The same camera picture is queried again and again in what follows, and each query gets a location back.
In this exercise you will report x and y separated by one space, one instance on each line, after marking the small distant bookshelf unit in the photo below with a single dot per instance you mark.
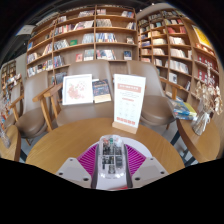
8 80

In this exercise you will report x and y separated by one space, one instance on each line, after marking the beige armchair with wooden arms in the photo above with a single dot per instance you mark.
86 113
155 106
31 120

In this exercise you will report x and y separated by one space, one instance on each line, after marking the white framed floral picture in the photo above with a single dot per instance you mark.
77 89

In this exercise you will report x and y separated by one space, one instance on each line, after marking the white mouse pad, red rest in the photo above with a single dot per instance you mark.
138 142

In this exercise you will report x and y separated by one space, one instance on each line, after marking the white sign on wooden stand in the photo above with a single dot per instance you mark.
129 100

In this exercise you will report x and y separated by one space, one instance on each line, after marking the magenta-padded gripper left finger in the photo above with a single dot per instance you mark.
87 160

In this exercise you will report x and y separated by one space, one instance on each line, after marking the curved wooden bookshelf unit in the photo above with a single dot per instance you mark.
173 43

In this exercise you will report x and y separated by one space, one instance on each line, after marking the transparent computer mouse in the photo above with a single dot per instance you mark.
111 156

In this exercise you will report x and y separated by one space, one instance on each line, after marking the white ceiling air unit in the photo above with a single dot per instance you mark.
25 30

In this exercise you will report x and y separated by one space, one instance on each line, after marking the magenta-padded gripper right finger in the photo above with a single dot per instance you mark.
136 160

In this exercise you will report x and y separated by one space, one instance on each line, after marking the dark book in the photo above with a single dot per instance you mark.
101 90

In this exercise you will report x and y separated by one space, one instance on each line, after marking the blue and yellow book stack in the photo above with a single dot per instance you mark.
183 110

